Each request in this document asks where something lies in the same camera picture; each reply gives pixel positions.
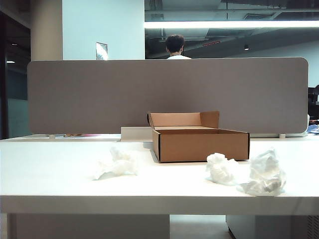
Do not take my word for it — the long ceiling light strip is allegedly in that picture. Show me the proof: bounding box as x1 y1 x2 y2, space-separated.
144 20 319 29

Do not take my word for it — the elongated white paper ball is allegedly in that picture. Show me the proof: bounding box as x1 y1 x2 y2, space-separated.
93 146 139 180

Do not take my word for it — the white desk cable box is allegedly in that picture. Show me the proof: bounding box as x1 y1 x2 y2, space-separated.
120 126 153 142

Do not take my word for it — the grey fabric desk divider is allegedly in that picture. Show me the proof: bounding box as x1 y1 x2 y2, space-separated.
26 57 310 135

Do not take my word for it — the large white paper ball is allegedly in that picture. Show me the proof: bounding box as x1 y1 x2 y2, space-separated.
240 148 287 197

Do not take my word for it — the brown cardboard box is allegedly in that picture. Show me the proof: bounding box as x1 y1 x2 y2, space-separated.
147 111 251 163

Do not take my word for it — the small white paper ball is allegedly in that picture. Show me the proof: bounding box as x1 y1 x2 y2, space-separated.
205 152 240 186

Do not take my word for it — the white table support panel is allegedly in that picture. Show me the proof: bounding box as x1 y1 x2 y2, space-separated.
7 214 170 239

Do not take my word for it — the framed wall notice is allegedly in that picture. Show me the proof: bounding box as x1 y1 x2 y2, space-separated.
95 41 109 61

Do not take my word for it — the seated person with dark hair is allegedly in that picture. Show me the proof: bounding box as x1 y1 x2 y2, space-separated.
165 34 192 60

